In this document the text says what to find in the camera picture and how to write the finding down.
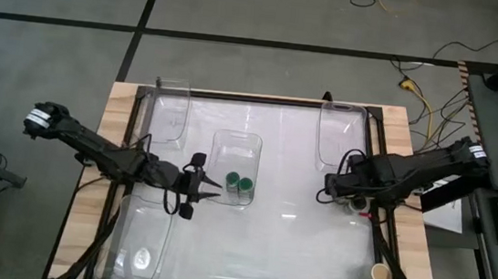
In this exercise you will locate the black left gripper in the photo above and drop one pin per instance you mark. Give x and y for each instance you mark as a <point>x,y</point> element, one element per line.
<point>190,182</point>

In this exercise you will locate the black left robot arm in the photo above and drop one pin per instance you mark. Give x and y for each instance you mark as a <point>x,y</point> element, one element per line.
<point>92,145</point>

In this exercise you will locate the tan lid spice jar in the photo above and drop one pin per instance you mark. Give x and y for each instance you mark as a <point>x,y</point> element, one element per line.
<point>381,274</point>

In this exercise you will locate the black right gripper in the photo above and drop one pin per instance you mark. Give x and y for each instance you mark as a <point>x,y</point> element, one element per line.
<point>343,185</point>

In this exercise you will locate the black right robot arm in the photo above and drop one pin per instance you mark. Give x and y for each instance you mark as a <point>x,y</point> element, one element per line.
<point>411,166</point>

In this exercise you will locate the white paper sheet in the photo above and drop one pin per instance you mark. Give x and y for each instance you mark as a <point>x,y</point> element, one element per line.
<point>445,218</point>

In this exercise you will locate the black metal rig frame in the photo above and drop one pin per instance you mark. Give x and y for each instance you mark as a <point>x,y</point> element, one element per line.
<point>257,99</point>

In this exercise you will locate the light wooden table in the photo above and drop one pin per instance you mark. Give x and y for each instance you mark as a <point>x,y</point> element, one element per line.
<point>86,215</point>

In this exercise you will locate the clear plastic bin with sticker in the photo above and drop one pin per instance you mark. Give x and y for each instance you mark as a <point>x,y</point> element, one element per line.
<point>143,234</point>

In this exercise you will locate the small red tag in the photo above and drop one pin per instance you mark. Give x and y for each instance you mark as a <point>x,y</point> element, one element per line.
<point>363,213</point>

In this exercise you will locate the black floor beam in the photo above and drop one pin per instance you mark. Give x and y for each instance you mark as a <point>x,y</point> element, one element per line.
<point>440,199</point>

